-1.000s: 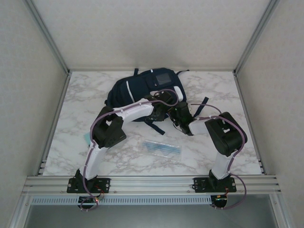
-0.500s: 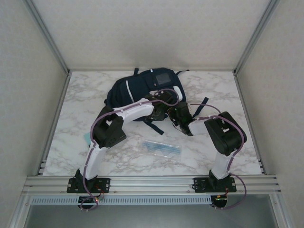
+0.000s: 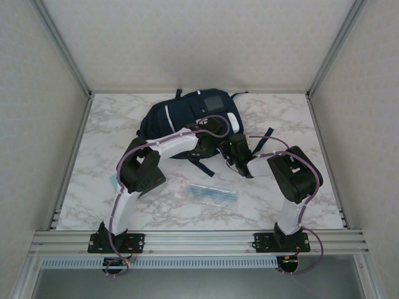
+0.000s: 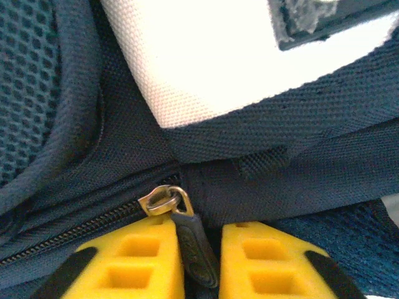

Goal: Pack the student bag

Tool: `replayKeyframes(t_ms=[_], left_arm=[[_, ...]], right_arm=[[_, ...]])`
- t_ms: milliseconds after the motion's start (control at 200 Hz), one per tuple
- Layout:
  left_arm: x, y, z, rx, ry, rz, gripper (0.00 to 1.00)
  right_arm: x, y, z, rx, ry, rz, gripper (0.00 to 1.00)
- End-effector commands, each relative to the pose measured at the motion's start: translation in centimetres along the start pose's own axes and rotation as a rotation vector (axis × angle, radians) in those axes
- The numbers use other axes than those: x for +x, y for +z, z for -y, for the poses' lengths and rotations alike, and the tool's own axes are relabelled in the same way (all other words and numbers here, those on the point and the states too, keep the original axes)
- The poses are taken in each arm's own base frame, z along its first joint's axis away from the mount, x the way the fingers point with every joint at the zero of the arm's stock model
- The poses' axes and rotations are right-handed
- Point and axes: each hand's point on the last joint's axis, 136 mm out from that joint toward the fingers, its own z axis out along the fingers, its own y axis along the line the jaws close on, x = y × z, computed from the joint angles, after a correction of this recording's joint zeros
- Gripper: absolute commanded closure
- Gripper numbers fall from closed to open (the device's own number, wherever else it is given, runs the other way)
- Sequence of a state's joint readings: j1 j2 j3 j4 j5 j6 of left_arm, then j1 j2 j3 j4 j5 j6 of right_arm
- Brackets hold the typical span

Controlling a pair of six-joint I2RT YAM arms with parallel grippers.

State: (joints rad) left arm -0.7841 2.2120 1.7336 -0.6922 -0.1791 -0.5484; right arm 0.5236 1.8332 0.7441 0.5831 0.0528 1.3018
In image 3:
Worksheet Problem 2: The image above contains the aluminium mounting rail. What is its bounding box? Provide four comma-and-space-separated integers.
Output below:
29, 229, 370, 257

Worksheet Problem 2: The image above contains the aluminium frame post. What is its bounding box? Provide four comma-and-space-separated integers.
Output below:
31, 0, 94, 99
305, 0, 368, 98

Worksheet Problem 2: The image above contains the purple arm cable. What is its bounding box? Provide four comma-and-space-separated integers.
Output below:
104, 115, 233, 278
246, 133, 327, 277

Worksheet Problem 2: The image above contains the white slotted cable duct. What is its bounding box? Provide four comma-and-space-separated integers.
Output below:
41, 257, 278, 269

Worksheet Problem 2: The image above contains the blue sticky note pad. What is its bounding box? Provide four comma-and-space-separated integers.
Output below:
107, 174, 122, 191

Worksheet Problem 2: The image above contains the clear bag of blue pens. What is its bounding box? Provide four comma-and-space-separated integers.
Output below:
186, 183, 240, 210

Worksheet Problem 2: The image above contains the navy blue backpack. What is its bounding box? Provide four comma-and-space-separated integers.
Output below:
137, 88, 275, 178

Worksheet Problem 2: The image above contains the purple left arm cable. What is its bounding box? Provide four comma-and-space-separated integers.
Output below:
104, 115, 233, 278

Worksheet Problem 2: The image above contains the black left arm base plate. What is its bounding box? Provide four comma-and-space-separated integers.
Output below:
88, 232, 147, 254

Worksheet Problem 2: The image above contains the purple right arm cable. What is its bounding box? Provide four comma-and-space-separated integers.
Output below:
246, 133, 327, 277

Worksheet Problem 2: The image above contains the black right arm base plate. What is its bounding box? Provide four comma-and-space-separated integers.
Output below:
254, 232, 312, 254

